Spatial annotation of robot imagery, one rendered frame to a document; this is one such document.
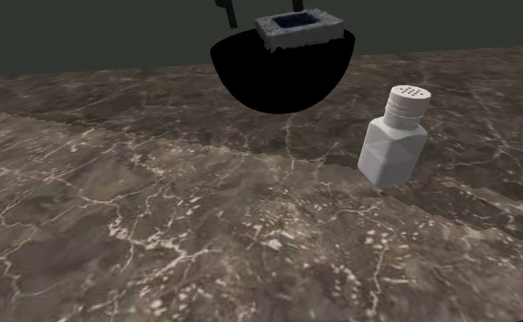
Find grey hollow block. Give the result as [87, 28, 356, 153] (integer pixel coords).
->
[254, 7, 346, 53]

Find black bowl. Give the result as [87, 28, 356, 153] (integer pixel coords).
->
[209, 27, 357, 115]

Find white salt shaker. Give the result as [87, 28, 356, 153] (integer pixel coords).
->
[357, 84, 432, 188]

